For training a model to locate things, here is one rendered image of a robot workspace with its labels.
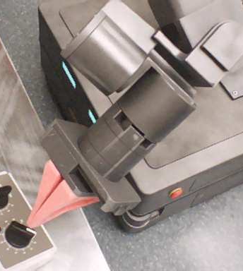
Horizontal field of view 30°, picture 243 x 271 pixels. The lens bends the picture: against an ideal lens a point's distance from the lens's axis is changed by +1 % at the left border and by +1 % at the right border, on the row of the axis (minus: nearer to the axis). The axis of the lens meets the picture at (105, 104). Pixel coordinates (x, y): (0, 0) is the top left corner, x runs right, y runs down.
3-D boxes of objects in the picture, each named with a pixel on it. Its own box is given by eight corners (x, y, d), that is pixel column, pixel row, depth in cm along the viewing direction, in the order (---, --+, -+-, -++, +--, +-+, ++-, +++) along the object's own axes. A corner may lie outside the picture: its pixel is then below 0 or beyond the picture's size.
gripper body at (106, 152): (99, 216, 39) (159, 159, 38) (40, 130, 44) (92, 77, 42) (129, 212, 45) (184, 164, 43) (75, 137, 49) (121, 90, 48)
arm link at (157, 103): (211, 107, 39) (200, 90, 45) (154, 53, 38) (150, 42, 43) (154, 159, 41) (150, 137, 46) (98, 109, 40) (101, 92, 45)
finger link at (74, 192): (22, 248, 42) (91, 182, 40) (-13, 188, 45) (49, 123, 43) (61, 241, 48) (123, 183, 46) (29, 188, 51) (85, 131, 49)
